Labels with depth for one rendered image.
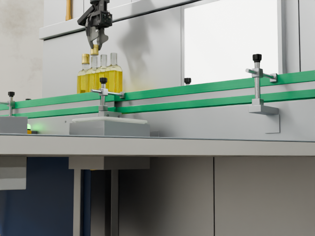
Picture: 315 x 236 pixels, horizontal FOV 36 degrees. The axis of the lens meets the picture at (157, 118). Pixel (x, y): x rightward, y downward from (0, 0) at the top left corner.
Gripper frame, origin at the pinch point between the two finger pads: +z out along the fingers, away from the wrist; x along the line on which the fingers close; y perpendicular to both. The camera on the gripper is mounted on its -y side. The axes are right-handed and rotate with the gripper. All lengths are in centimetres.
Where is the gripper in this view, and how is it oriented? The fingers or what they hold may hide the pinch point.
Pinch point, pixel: (94, 47)
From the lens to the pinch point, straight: 211.9
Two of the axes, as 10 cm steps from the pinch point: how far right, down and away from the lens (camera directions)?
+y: 7.7, -0.5, -6.3
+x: 6.3, 0.6, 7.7
